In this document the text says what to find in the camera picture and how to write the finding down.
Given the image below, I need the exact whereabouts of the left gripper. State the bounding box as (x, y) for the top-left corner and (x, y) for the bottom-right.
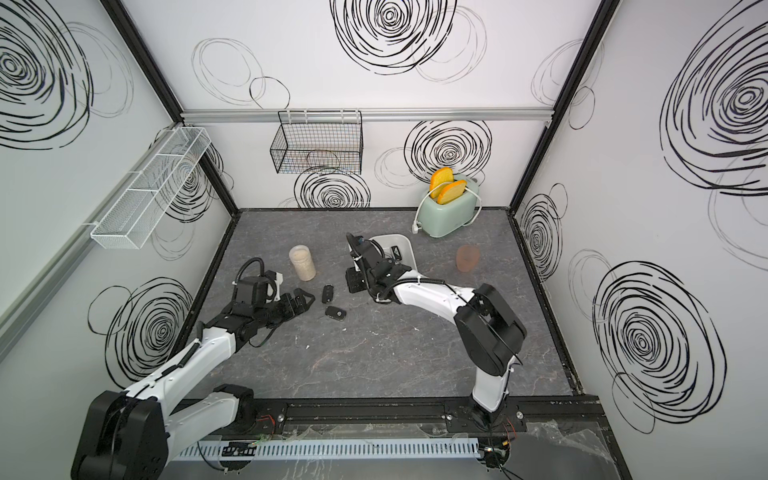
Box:
(255, 287), (315, 329)

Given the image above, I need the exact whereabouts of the white storage box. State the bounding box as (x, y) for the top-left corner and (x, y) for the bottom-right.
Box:
(371, 234), (418, 280)

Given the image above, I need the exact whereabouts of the black VW key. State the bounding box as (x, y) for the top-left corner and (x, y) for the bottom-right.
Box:
(325, 305), (347, 321)

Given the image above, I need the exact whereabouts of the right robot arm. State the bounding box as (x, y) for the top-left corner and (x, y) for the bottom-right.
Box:
(346, 233), (528, 418)

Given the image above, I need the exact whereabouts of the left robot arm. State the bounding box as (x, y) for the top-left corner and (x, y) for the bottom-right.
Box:
(70, 271), (315, 479)

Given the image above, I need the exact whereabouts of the clear jar of grains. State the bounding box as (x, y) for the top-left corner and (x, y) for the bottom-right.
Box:
(289, 245), (317, 282)

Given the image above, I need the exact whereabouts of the mint green toaster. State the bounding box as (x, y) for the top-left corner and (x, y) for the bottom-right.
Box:
(411, 175), (483, 238)

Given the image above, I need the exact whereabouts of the brown translucent lid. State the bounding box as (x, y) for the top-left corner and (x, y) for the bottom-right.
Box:
(456, 245), (481, 273)

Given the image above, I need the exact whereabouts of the front orange toast slice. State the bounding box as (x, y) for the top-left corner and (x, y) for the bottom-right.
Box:
(435, 180), (467, 205)

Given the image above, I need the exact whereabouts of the orange toast slice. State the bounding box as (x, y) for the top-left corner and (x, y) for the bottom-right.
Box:
(435, 180), (467, 205)
(430, 167), (454, 197)

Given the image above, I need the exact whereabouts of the rear orange toast slice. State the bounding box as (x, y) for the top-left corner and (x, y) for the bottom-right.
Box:
(430, 167), (454, 197)

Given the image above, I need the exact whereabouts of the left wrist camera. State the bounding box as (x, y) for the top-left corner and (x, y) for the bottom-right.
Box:
(264, 270), (283, 303)

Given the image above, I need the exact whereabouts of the white toaster cable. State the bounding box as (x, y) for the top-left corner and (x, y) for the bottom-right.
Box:
(411, 187), (483, 235)

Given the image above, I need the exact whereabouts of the black wire basket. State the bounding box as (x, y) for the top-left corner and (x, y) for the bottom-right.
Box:
(269, 109), (364, 174)

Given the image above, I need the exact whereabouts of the white mesh wall shelf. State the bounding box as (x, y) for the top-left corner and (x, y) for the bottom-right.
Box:
(90, 126), (211, 249)

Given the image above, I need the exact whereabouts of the white slotted cable duct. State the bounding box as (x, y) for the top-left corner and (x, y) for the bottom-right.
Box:
(175, 438), (481, 463)

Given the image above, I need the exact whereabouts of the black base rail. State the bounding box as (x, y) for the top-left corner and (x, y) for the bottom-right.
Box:
(213, 395), (604, 438)

